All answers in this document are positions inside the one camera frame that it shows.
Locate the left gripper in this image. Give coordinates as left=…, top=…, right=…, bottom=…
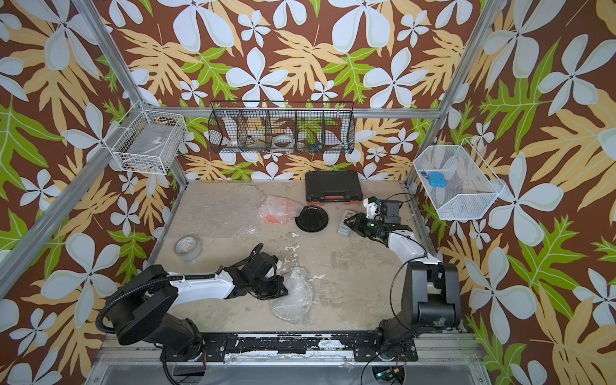
left=252, top=274, right=292, bottom=298

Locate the black dinner plate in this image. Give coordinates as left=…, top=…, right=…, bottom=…
left=295, top=205, right=329, bottom=233

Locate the orange plastic plate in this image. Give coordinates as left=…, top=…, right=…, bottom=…
left=259, top=203, right=295, bottom=225

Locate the clear bubble wrap sheet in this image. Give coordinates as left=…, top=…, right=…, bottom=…
left=258, top=195, right=303, bottom=225

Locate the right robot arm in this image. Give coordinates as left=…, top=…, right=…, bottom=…
left=344, top=197, right=462, bottom=359

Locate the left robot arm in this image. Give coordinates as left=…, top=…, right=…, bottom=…
left=95, top=244, right=289, bottom=361

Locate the grey tape dispenser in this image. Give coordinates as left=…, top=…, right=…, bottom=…
left=337, top=210, right=355, bottom=237

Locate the black tool case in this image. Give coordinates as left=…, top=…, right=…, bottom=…
left=304, top=171, right=364, bottom=203

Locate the clear tape roll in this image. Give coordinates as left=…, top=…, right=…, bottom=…
left=173, top=236, right=202, bottom=262

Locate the blue small object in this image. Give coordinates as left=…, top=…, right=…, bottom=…
left=428, top=172, right=447, bottom=189

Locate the white wire basket right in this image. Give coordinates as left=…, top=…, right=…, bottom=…
left=414, top=140, right=505, bottom=221

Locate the white wire basket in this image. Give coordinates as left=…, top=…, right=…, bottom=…
left=106, top=102, right=187, bottom=175
left=414, top=140, right=505, bottom=221

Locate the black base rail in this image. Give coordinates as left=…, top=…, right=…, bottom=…
left=160, top=330, right=418, bottom=364

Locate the black wire basket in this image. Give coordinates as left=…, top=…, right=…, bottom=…
left=205, top=100, right=356, bottom=154

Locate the white wire basket left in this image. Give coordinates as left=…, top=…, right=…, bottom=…
left=106, top=102, right=187, bottom=175

